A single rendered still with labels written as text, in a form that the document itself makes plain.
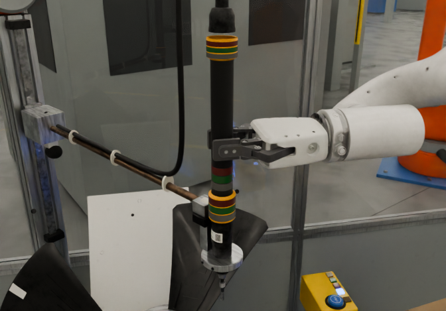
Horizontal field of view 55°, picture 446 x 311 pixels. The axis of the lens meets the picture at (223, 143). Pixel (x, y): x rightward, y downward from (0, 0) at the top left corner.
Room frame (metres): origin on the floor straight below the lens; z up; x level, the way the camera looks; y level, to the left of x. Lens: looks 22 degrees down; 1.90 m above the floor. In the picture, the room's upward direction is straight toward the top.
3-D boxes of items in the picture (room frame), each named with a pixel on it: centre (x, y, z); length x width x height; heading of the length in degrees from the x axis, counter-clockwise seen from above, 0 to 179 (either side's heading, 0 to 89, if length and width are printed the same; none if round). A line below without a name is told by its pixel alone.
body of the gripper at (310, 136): (0.63, -0.11, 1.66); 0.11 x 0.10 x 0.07; 102
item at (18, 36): (1.07, 0.49, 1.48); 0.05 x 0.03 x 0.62; 136
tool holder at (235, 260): (0.61, 0.01, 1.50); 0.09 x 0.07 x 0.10; 46
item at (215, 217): (0.60, 0.00, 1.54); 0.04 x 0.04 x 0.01
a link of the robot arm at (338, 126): (0.64, -0.17, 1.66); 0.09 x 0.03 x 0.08; 12
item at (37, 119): (1.03, 0.46, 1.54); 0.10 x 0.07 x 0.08; 46
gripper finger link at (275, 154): (0.58, -0.08, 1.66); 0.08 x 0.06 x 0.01; 161
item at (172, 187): (0.81, 0.22, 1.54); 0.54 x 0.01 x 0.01; 46
